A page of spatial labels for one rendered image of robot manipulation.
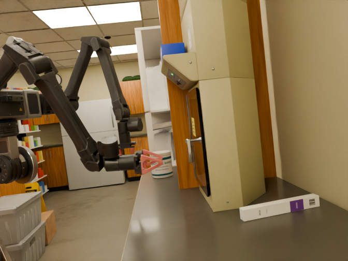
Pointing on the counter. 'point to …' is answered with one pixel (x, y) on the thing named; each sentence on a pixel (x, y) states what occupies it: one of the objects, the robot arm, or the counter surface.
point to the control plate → (175, 78)
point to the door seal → (204, 142)
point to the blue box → (172, 49)
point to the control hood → (182, 67)
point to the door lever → (190, 147)
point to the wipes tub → (161, 172)
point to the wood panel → (170, 12)
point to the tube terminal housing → (226, 100)
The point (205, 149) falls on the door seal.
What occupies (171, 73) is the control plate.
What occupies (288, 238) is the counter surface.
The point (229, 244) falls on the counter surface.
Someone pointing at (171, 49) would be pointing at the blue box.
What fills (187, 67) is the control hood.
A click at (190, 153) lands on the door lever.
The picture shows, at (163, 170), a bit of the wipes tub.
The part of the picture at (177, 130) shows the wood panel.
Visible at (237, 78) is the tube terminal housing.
